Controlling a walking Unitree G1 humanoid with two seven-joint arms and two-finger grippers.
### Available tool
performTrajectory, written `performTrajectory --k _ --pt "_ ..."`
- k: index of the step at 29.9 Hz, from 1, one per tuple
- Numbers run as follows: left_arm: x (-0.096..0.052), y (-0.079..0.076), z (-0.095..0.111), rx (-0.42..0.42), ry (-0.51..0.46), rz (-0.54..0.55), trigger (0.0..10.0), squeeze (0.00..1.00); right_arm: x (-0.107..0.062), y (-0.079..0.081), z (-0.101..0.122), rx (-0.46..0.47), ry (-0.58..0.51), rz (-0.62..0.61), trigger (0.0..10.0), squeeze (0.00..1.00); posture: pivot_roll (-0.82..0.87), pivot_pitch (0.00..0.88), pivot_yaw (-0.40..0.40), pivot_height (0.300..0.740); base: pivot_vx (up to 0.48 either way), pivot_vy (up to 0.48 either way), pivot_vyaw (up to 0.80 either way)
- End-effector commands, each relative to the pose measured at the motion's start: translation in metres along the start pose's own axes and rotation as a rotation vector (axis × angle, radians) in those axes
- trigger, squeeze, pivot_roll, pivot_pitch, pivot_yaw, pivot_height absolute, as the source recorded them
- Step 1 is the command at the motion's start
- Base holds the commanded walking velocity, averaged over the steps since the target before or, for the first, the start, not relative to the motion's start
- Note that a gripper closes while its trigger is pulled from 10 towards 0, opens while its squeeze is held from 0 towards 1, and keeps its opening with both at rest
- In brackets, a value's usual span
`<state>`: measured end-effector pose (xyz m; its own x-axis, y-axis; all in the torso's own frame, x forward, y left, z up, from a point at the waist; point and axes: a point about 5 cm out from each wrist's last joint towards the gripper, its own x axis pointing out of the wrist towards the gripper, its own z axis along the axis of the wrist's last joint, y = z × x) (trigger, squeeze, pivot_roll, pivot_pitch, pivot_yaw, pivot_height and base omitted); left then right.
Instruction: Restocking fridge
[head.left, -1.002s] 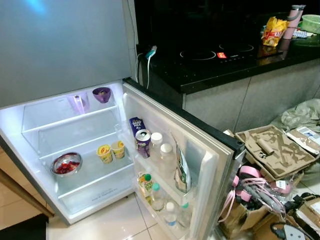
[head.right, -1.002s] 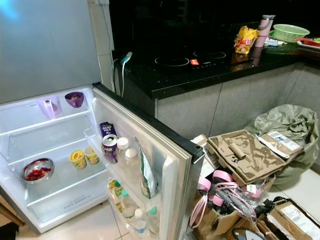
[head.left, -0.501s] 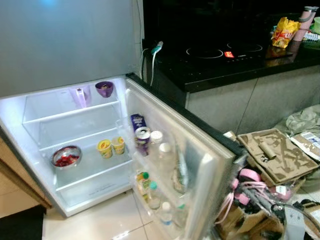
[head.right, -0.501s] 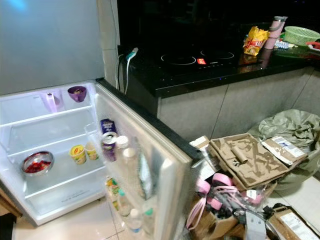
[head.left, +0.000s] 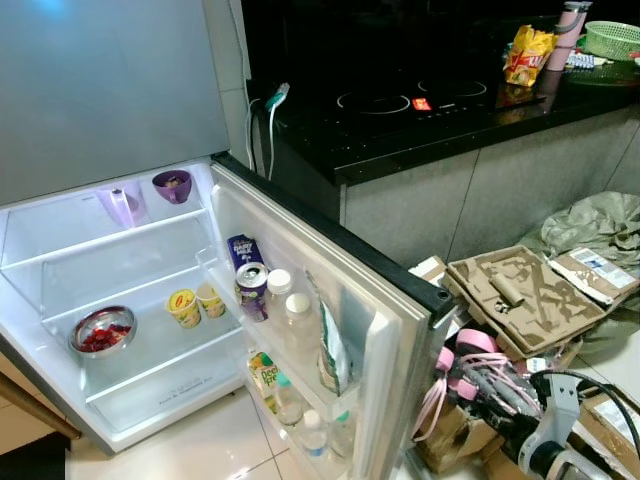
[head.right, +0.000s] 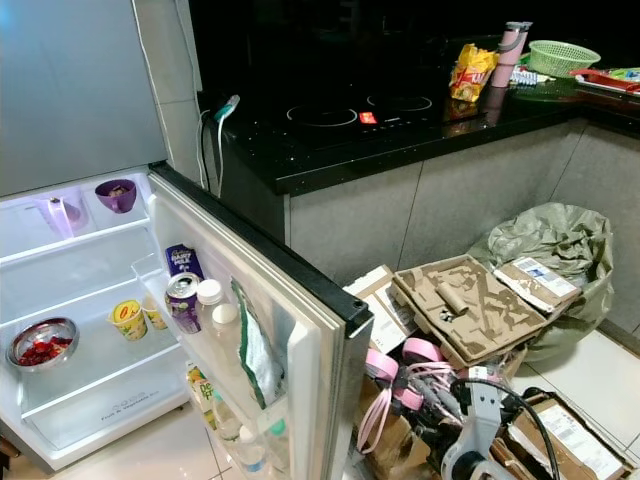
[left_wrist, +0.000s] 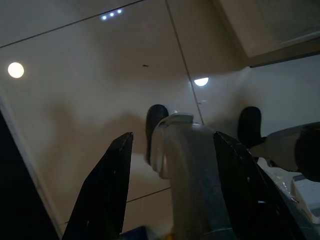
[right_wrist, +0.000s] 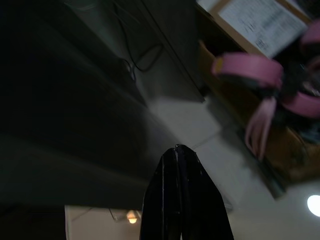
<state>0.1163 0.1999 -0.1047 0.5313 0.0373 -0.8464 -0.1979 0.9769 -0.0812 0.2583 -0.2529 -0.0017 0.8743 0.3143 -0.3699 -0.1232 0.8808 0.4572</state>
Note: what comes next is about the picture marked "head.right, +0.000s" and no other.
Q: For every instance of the steel bowl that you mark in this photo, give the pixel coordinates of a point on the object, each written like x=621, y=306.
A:
x=40, y=325

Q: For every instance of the green foil pouch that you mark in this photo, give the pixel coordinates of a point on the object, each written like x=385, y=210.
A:
x=260, y=360

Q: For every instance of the purple drink can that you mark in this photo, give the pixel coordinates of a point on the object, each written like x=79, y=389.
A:
x=182, y=305

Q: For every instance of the olive green bag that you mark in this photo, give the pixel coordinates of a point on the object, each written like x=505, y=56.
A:
x=550, y=240

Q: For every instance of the blue milk carton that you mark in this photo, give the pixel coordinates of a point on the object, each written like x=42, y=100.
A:
x=182, y=265

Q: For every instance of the brown cardboard box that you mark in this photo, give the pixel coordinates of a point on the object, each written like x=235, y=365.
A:
x=390, y=450

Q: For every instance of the tall white capped bottle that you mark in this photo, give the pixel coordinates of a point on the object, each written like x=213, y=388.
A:
x=228, y=340

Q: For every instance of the black topped kitchen counter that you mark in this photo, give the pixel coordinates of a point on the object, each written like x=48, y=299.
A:
x=410, y=200

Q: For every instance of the open cardboard box with label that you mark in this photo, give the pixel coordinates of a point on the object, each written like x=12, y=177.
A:
x=570, y=450

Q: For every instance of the green plastic basket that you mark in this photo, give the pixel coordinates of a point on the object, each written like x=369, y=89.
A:
x=565, y=58

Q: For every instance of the small clear water bottle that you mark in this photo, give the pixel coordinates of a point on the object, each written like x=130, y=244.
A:
x=250, y=455
x=223, y=418
x=278, y=445

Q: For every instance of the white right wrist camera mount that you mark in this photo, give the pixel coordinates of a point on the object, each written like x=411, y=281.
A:
x=485, y=415

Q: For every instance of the flat labelled cardboard box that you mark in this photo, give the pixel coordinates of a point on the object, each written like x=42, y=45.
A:
x=540, y=285

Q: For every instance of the yellow yogurt cup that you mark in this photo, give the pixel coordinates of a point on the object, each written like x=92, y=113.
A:
x=128, y=322

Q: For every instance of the yellow snack bag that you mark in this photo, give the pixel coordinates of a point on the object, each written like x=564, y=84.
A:
x=473, y=75

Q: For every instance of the green tray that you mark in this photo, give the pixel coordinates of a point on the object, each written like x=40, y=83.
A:
x=555, y=90

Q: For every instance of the purple bowl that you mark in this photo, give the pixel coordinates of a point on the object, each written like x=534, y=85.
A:
x=115, y=202

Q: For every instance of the lilac plastic jug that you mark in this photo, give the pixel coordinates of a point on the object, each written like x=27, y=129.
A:
x=66, y=220

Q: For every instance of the red food pieces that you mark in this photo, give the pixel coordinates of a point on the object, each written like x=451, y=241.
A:
x=45, y=352

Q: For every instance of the red tray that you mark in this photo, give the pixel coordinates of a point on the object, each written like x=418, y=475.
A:
x=610, y=82

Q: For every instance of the silver fridge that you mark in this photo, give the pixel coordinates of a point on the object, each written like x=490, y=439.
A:
x=80, y=90

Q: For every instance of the pink tumbler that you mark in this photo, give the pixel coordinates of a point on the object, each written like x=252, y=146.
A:
x=510, y=55

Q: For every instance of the white blue packet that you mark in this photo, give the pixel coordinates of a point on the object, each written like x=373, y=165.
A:
x=525, y=75

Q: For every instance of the short white capped bottle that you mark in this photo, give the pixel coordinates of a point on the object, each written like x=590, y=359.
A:
x=211, y=292

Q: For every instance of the moulded pulp tray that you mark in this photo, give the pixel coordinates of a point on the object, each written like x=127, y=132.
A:
x=480, y=320

